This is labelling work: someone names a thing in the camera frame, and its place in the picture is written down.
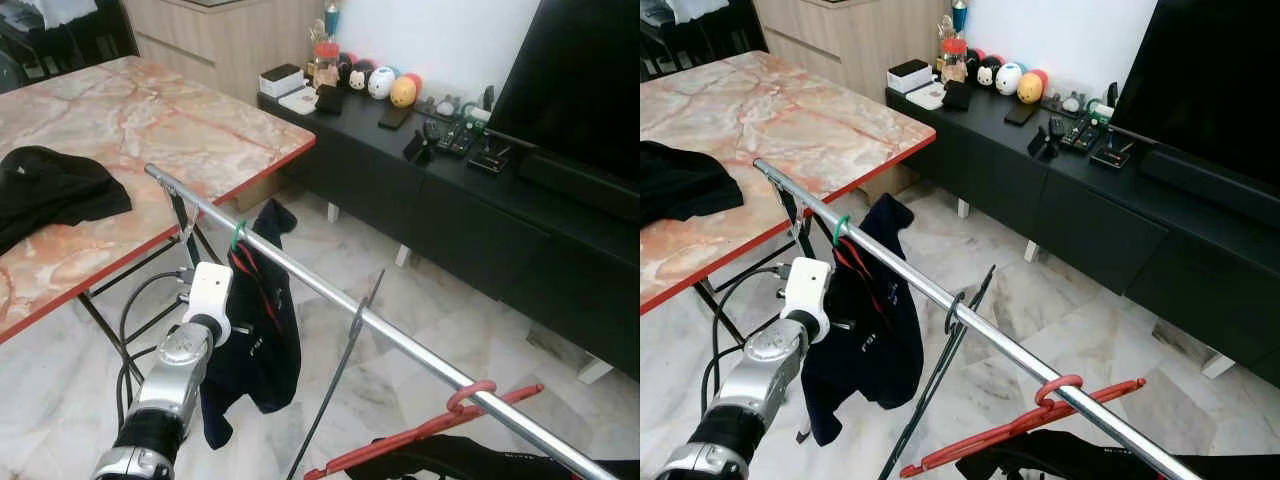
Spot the black knit garment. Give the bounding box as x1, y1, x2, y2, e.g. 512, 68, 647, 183
640, 141, 746, 226
0, 146, 133, 257

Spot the navy sports shirt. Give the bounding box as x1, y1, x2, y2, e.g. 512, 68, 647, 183
800, 193, 927, 448
199, 198, 304, 451

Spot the red plastic hanger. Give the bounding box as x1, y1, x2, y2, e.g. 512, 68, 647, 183
303, 379, 546, 480
899, 374, 1148, 479

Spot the black plastic hanger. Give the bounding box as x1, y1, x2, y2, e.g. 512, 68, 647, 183
286, 267, 387, 480
878, 264, 998, 480

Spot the black soundbar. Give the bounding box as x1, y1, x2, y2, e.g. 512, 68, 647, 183
1138, 145, 1280, 233
517, 148, 641, 224

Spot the small black box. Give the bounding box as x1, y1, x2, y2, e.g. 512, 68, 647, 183
1092, 140, 1136, 171
470, 143, 513, 176

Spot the marble folding table red edge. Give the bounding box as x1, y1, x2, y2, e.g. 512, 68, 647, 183
640, 50, 938, 381
0, 55, 317, 386

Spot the black television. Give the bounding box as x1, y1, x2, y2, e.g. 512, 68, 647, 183
1110, 0, 1280, 188
486, 0, 641, 183

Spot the black TV console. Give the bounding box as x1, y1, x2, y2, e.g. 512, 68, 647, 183
885, 85, 1280, 389
257, 90, 641, 383

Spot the black and green gadget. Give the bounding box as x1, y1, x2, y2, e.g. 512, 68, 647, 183
445, 100, 491, 156
1068, 95, 1116, 153

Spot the silver clothes rack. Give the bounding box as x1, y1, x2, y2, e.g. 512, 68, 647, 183
752, 157, 1206, 480
145, 163, 621, 480

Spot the yellow and pink plush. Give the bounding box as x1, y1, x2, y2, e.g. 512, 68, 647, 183
389, 72, 423, 109
1016, 68, 1050, 105

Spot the light wooden cabinet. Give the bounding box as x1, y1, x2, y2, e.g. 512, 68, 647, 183
752, 0, 963, 101
122, 0, 331, 106

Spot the white box with black lid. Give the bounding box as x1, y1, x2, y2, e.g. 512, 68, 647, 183
887, 58, 934, 94
259, 63, 307, 99

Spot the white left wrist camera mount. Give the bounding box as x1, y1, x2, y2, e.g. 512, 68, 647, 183
183, 262, 234, 347
780, 257, 834, 342

